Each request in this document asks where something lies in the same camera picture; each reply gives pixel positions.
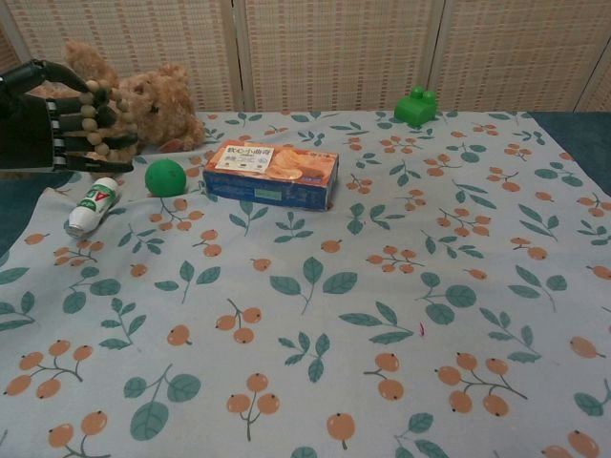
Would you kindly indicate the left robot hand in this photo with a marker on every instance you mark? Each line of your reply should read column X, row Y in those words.
column 24, row 133

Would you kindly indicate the white bottle green label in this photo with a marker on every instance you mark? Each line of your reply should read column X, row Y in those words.
column 93, row 205

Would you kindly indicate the brown teddy bear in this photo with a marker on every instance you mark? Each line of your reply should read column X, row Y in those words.
column 167, row 105

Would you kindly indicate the green ball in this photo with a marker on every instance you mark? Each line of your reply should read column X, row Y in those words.
column 165, row 178

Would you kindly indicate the orange blue biscuit box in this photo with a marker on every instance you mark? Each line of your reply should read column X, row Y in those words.
column 272, row 172

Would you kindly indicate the bamboo folding screen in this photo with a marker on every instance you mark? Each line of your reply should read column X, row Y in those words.
column 334, row 52

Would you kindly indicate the floral print tablecloth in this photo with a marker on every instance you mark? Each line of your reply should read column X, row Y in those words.
column 334, row 310

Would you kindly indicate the green toy building block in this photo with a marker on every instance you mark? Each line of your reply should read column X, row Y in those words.
column 415, row 110

